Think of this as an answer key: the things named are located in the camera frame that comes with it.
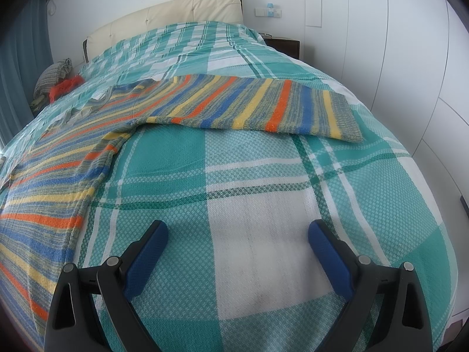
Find dark wooden nightstand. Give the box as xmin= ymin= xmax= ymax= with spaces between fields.
xmin=262 ymin=36 xmax=302 ymax=60

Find grey patterned pillow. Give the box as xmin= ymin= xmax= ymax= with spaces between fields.
xmin=33 ymin=58 xmax=74 ymax=99

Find white cabinet drawers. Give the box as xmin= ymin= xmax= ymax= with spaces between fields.
xmin=303 ymin=0 xmax=469 ymax=323

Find cream padded headboard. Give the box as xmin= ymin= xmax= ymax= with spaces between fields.
xmin=82 ymin=0 xmax=245 ymax=63

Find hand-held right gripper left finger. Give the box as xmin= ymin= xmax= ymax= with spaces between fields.
xmin=44 ymin=220 xmax=169 ymax=352

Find blue curtain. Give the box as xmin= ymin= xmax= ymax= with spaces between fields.
xmin=0 ymin=0 xmax=54 ymax=147

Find white wall switch panel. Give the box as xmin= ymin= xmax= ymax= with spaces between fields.
xmin=254 ymin=3 xmax=283 ymax=18

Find orange cloth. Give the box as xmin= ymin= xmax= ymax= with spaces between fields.
xmin=49 ymin=75 xmax=84 ymax=102

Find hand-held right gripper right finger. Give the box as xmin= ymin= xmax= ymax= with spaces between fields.
xmin=308 ymin=219 xmax=427 ymax=352

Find striped knit sweater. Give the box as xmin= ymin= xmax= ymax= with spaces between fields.
xmin=0 ymin=74 xmax=364 ymax=332

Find teal plaid blanket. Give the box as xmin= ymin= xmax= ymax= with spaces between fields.
xmin=0 ymin=21 xmax=462 ymax=352

